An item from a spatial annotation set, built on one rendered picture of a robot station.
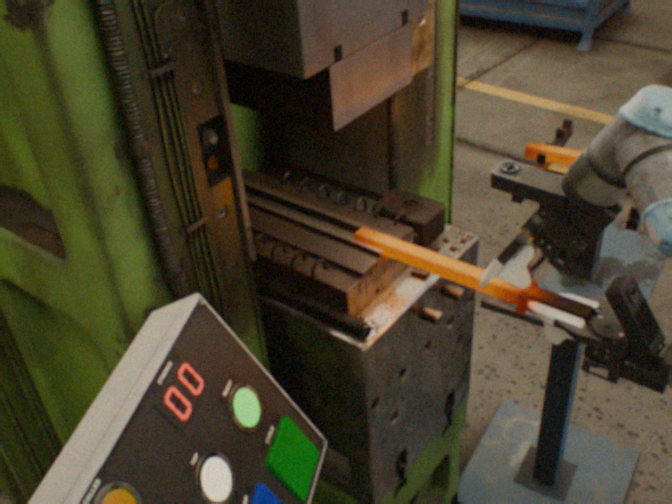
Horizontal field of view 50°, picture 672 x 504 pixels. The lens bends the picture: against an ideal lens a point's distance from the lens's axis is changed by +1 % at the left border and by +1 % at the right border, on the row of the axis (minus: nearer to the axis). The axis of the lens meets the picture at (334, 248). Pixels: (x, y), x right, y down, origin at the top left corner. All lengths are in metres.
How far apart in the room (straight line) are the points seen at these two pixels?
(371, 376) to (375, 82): 0.49
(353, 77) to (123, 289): 0.43
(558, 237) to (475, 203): 2.22
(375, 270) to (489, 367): 1.26
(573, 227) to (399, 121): 0.53
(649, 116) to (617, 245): 0.88
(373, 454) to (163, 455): 0.67
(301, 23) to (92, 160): 0.30
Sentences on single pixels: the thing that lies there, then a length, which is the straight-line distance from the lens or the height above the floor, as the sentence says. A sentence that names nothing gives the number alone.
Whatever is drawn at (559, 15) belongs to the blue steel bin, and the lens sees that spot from 4.94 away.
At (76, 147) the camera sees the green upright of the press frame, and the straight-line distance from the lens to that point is 0.90.
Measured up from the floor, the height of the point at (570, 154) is 1.01.
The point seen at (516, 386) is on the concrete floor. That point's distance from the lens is 2.39.
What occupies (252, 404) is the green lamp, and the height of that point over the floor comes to 1.09.
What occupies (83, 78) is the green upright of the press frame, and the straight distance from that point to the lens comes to 0.89.
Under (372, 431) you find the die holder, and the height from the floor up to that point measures 0.70.
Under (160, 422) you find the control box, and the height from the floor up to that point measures 1.17.
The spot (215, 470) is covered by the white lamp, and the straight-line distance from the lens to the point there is 0.80.
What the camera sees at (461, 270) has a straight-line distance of 1.16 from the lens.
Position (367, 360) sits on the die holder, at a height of 0.88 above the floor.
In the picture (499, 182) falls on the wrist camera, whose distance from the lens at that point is 1.02.
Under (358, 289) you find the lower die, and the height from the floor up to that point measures 0.96.
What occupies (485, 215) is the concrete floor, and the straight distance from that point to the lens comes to 3.14.
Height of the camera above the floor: 1.72
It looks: 36 degrees down
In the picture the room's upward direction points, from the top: 5 degrees counter-clockwise
